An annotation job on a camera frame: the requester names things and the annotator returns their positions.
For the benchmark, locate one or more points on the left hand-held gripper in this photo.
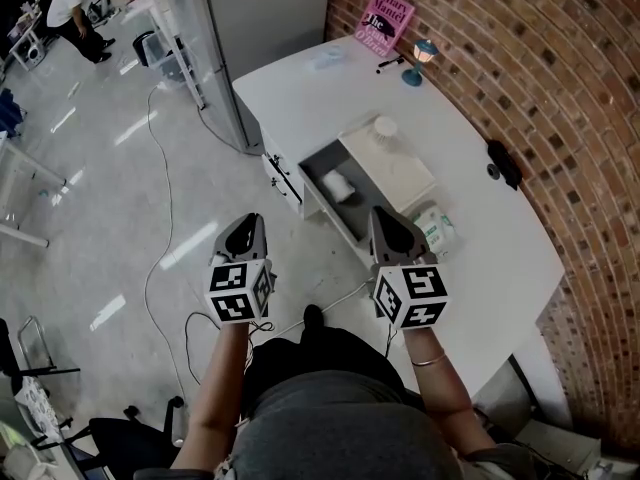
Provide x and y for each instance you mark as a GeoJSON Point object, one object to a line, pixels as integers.
{"type": "Point", "coordinates": [235, 293]}

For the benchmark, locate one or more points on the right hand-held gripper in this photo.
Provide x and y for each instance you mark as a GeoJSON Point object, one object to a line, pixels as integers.
{"type": "Point", "coordinates": [410, 293]}

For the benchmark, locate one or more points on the grey drawer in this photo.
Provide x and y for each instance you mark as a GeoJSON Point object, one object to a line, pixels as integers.
{"type": "Point", "coordinates": [350, 213]}

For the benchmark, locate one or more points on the white roll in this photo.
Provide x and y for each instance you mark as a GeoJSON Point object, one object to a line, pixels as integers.
{"type": "Point", "coordinates": [337, 184]}

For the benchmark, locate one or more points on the person's left forearm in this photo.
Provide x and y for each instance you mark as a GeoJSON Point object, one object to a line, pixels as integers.
{"type": "Point", "coordinates": [215, 398]}

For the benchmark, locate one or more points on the person's right forearm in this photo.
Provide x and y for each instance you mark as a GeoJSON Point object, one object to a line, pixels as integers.
{"type": "Point", "coordinates": [445, 393]}

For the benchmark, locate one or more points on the white tray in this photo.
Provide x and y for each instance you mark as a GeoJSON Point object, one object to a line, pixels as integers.
{"type": "Point", "coordinates": [400, 173]}

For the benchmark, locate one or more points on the green white wipes packet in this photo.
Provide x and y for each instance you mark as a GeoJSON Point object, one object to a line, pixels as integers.
{"type": "Point", "coordinates": [435, 228]}

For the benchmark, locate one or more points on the white desk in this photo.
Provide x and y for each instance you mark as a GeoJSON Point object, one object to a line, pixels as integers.
{"type": "Point", "coordinates": [490, 248]}

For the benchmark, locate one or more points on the person's black shoe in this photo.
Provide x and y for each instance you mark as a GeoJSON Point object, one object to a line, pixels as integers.
{"type": "Point", "coordinates": [313, 315]}

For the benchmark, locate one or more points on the white drawer cabinet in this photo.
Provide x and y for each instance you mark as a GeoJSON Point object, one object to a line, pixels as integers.
{"type": "Point", "coordinates": [275, 143]}

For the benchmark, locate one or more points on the white round container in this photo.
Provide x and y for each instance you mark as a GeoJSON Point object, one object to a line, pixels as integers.
{"type": "Point", "coordinates": [385, 127]}

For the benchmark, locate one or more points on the person's black trousers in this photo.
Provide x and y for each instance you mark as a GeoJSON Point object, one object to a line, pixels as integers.
{"type": "Point", "coordinates": [340, 353]}

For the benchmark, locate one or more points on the black desk device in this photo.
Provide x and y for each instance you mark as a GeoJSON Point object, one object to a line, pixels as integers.
{"type": "Point", "coordinates": [502, 160]}

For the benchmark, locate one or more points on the white shelf rack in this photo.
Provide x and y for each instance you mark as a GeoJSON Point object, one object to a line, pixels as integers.
{"type": "Point", "coordinates": [194, 85]}

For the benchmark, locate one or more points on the black marker pen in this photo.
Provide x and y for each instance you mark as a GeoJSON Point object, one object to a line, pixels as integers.
{"type": "Point", "coordinates": [390, 64]}

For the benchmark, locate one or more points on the light blue plastic holder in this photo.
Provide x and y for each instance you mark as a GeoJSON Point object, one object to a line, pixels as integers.
{"type": "Point", "coordinates": [327, 60]}

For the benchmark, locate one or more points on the teal table lamp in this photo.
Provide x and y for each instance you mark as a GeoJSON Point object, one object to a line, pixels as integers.
{"type": "Point", "coordinates": [425, 49]}

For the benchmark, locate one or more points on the clear plastic container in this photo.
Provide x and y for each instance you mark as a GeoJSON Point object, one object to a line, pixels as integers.
{"type": "Point", "coordinates": [170, 65]}

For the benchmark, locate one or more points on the person's grey shirt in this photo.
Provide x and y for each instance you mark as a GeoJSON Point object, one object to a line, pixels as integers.
{"type": "Point", "coordinates": [340, 433]}

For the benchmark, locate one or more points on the black waste bin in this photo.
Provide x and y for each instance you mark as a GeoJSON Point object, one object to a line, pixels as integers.
{"type": "Point", "coordinates": [141, 48]}

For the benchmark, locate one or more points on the pink book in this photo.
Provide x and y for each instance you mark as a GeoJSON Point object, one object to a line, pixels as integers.
{"type": "Point", "coordinates": [385, 18]}

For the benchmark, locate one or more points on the black office chair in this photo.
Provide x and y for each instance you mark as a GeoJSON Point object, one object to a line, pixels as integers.
{"type": "Point", "coordinates": [125, 438]}

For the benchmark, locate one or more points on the grey partition cabinet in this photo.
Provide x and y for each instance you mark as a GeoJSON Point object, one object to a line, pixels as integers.
{"type": "Point", "coordinates": [265, 18]}

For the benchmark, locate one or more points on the patterned cloth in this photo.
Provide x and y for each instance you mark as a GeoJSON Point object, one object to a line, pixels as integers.
{"type": "Point", "coordinates": [37, 408]}

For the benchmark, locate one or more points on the white boombox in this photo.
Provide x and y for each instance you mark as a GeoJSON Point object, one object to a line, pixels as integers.
{"type": "Point", "coordinates": [32, 54]}

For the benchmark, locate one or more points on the white frame table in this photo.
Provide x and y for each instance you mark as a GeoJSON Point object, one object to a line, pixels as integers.
{"type": "Point", "coordinates": [10, 168]}

